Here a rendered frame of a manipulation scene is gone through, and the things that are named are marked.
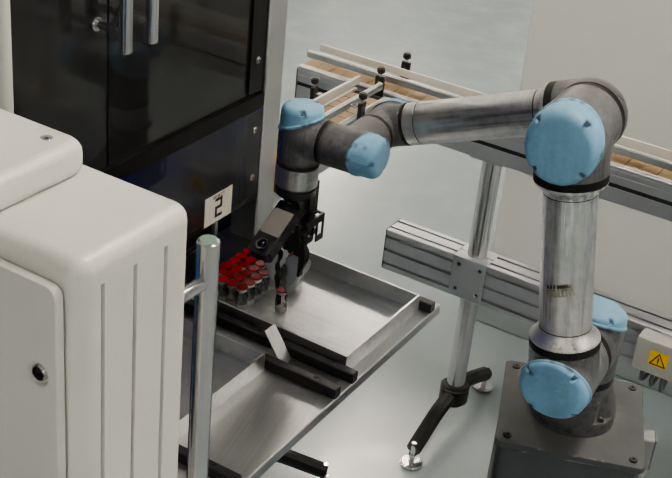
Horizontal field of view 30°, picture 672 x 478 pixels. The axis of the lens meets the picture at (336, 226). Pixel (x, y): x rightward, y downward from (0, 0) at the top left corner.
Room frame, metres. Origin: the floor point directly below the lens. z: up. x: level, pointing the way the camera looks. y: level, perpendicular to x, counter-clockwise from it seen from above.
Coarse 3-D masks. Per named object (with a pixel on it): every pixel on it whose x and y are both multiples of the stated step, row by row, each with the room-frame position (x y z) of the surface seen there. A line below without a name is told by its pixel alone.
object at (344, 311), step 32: (320, 256) 2.10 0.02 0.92; (320, 288) 2.03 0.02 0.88; (352, 288) 2.05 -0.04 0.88; (384, 288) 2.03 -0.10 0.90; (256, 320) 1.86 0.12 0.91; (288, 320) 1.91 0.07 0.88; (320, 320) 1.92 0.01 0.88; (352, 320) 1.93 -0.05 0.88; (384, 320) 1.95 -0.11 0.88; (320, 352) 1.79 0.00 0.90; (352, 352) 1.78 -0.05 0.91
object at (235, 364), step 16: (224, 336) 1.79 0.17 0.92; (224, 352) 1.79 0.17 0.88; (240, 352) 1.77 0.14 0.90; (256, 352) 1.76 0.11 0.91; (224, 368) 1.74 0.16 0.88; (240, 368) 1.75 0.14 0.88; (256, 368) 1.73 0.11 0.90; (224, 384) 1.65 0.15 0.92; (240, 384) 1.69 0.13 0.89; (224, 400) 1.65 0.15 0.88
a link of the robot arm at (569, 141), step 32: (576, 96) 1.76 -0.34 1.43; (608, 96) 1.79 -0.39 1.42; (544, 128) 1.71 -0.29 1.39; (576, 128) 1.69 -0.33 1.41; (608, 128) 1.73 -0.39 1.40; (544, 160) 1.70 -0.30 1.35; (576, 160) 1.68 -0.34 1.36; (608, 160) 1.73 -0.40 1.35; (544, 192) 1.73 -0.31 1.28; (576, 192) 1.69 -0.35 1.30; (544, 224) 1.73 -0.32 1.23; (576, 224) 1.70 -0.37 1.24; (544, 256) 1.72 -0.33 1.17; (576, 256) 1.70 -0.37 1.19; (544, 288) 1.72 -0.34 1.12; (576, 288) 1.70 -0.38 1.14; (544, 320) 1.71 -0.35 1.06; (576, 320) 1.69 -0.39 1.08; (544, 352) 1.69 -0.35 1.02; (576, 352) 1.68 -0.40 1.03; (544, 384) 1.67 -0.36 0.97; (576, 384) 1.65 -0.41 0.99
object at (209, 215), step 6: (222, 192) 2.07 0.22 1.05; (228, 192) 2.09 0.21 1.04; (210, 198) 2.04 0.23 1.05; (216, 198) 2.06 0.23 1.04; (228, 198) 2.09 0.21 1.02; (210, 204) 2.04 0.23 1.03; (216, 204) 2.06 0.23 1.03; (222, 204) 2.07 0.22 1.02; (228, 204) 2.09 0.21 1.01; (210, 210) 2.04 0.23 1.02; (222, 210) 2.07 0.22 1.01; (228, 210) 2.09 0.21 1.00; (204, 216) 2.03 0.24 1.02; (210, 216) 2.04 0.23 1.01; (222, 216) 2.08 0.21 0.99; (204, 222) 2.03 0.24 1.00; (210, 222) 2.04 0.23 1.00; (204, 228) 2.03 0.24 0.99
